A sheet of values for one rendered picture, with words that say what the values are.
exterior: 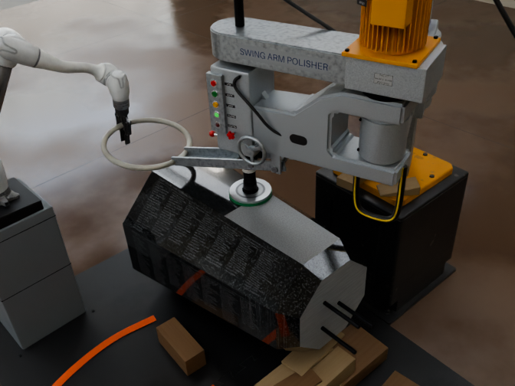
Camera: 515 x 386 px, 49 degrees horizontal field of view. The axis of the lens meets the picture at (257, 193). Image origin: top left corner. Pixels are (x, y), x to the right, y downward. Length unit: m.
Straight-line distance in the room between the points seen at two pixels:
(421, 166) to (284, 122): 1.06
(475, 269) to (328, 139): 1.74
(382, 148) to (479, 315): 1.54
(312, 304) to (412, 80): 1.05
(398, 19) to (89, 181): 3.28
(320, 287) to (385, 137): 0.71
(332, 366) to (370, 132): 1.20
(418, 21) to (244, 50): 0.71
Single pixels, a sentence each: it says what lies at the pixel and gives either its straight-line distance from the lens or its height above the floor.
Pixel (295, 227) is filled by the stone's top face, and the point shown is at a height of 0.82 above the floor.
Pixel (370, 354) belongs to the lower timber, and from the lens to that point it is 3.08.
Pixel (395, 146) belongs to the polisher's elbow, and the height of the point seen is 1.33.
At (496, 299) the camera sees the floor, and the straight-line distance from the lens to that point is 3.66.
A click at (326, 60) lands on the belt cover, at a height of 1.66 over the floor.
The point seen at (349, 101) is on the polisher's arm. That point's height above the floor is 1.51.
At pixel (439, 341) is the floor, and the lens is 3.34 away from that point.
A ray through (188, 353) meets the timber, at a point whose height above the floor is 0.14.
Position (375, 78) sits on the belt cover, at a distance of 2.12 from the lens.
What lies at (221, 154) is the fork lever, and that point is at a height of 0.98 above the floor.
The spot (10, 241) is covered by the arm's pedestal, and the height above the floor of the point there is 0.72.
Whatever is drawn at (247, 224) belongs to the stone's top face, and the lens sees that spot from 2.68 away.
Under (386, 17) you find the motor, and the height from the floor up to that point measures 1.87.
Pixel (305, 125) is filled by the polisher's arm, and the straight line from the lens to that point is 2.37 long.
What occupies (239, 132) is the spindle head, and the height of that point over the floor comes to 1.25.
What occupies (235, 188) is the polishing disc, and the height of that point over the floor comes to 0.85.
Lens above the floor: 2.50
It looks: 36 degrees down
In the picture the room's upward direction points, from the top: 3 degrees counter-clockwise
